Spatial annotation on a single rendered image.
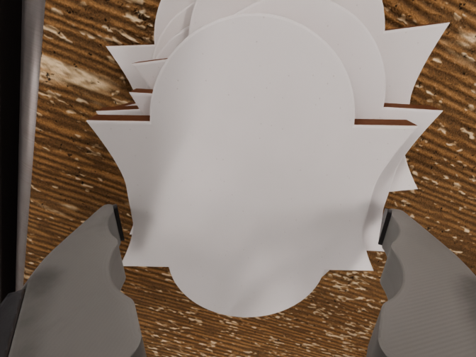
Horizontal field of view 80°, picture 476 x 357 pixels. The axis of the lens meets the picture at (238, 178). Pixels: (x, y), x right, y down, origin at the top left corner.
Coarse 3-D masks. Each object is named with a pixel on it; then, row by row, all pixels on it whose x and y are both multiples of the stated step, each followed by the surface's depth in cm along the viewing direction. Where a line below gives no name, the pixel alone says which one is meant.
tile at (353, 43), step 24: (264, 0) 10; (288, 0) 10; (312, 0) 10; (312, 24) 10; (336, 24) 10; (360, 24) 10; (336, 48) 10; (360, 48) 10; (360, 72) 11; (384, 72) 11; (144, 96) 11; (360, 96) 11; (384, 96) 11; (432, 120) 11; (408, 144) 12; (384, 192) 13
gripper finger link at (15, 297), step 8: (8, 296) 7; (16, 296) 7; (8, 304) 7; (16, 304) 7; (0, 312) 7; (8, 312) 7; (16, 312) 7; (0, 320) 7; (8, 320) 7; (16, 320) 7; (0, 328) 7; (8, 328) 7; (0, 336) 6; (8, 336) 6; (0, 344) 6; (8, 344) 6; (0, 352) 6; (8, 352) 6
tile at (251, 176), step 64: (192, 64) 10; (256, 64) 10; (320, 64) 10; (128, 128) 11; (192, 128) 11; (256, 128) 11; (320, 128) 11; (384, 128) 11; (128, 192) 12; (192, 192) 12; (256, 192) 12; (320, 192) 12; (128, 256) 14; (192, 256) 14; (256, 256) 14; (320, 256) 13
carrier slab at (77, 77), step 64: (64, 0) 14; (128, 0) 14; (384, 0) 14; (448, 0) 14; (64, 64) 15; (448, 64) 15; (64, 128) 17; (448, 128) 16; (64, 192) 19; (448, 192) 18; (384, 256) 21; (192, 320) 24; (256, 320) 24; (320, 320) 24
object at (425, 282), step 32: (384, 224) 11; (416, 224) 10; (416, 256) 9; (448, 256) 9; (384, 288) 10; (416, 288) 8; (448, 288) 8; (384, 320) 7; (416, 320) 7; (448, 320) 7; (384, 352) 6; (416, 352) 6; (448, 352) 6
